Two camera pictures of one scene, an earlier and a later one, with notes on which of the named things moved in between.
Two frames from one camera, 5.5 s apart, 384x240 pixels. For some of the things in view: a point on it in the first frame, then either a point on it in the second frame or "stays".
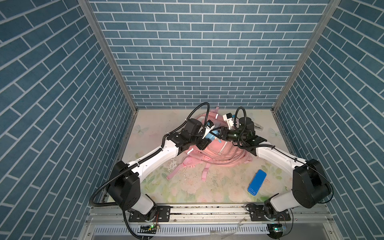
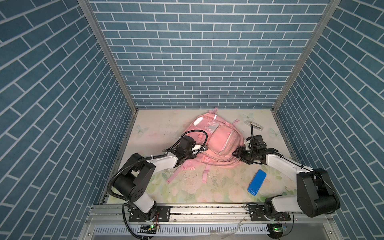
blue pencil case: [256, 182] stays
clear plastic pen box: [257, 126] stays
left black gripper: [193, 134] -> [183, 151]
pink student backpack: [227, 152] stays
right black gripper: [223, 133] -> [247, 153]
